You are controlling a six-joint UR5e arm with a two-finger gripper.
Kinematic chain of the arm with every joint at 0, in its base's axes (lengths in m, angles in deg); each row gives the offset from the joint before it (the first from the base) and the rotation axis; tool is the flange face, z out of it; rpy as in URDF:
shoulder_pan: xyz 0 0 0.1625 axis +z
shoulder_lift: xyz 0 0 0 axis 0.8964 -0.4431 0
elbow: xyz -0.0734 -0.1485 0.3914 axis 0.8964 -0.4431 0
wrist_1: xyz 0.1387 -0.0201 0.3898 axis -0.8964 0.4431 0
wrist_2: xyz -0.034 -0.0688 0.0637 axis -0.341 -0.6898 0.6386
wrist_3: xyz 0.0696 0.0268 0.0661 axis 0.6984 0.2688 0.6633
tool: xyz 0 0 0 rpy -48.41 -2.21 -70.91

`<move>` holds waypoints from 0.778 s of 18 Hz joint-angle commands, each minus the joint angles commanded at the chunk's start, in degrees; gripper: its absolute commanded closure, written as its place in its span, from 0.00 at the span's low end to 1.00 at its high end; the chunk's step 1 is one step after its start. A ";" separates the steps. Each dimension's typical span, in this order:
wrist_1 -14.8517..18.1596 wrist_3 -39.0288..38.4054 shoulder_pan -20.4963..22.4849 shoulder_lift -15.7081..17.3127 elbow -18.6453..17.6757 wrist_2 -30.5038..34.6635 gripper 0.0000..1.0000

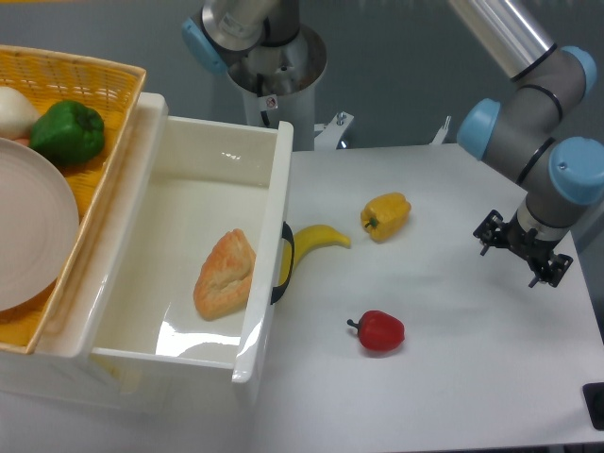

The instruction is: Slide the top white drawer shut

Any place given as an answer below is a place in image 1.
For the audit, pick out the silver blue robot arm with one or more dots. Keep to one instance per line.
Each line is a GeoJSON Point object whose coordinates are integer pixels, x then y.
{"type": "Point", "coordinates": [562, 179]}

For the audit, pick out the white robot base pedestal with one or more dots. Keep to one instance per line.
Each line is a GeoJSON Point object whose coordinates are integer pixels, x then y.
{"type": "Point", "coordinates": [336, 89]}

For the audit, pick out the white top drawer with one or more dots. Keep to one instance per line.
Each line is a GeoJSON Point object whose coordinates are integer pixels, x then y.
{"type": "Point", "coordinates": [208, 178]}

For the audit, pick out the red bell pepper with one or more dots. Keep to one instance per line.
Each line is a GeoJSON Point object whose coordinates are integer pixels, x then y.
{"type": "Point", "coordinates": [379, 331]}

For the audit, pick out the green bell pepper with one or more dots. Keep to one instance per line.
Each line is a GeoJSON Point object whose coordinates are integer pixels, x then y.
{"type": "Point", "coordinates": [69, 133]}

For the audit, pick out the black object at table edge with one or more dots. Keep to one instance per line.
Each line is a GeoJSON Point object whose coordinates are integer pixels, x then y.
{"type": "Point", "coordinates": [594, 398]}

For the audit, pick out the yellow bell pepper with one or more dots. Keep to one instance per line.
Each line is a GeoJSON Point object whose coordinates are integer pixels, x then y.
{"type": "Point", "coordinates": [384, 215]}

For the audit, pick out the pink plate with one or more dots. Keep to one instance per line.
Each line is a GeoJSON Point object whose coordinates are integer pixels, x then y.
{"type": "Point", "coordinates": [39, 223]}

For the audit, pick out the yellow woven basket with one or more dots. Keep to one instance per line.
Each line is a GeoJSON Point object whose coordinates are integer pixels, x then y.
{"type": "Point", "coordinates": [86, 104]}

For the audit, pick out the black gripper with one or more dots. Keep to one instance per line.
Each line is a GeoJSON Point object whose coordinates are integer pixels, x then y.
{"type": "Point", "coordinates": [547, 266]}

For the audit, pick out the white onion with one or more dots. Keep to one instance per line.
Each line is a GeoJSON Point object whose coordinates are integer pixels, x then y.
{"type": "Point", "coordinates": [18, 115]}

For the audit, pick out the white drawer cabinet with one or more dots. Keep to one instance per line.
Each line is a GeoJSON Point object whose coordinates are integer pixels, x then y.
{"type": "Point", "coordinates": [63, 366]}

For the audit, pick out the orange item under plate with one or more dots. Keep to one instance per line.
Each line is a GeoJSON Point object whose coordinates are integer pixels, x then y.
{"type": "Point", "coordinates": [22, 141]}

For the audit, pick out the black top drawer handle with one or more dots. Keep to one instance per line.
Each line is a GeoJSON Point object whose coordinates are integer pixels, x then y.
{"type": "Point", "coordinates": [288, 260]}

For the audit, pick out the yellow banana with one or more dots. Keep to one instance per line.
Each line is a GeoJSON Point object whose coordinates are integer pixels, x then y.
{"type": "Point", "coordinates": [313, 237]}

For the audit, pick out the orange bread pastry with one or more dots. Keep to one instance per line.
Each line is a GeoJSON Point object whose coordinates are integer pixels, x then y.
{"type": "Point", "coordinates": [225, 278]}

